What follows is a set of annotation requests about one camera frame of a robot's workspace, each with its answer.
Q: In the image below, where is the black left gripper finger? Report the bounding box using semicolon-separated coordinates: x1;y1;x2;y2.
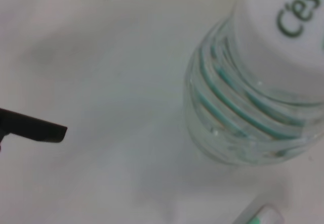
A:
0;107;68;152

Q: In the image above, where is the clear green-label water bottle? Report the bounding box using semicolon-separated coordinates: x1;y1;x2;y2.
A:
182;0;324;168

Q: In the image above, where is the green utility knife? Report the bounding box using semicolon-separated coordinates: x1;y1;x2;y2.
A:
231;203;286;224

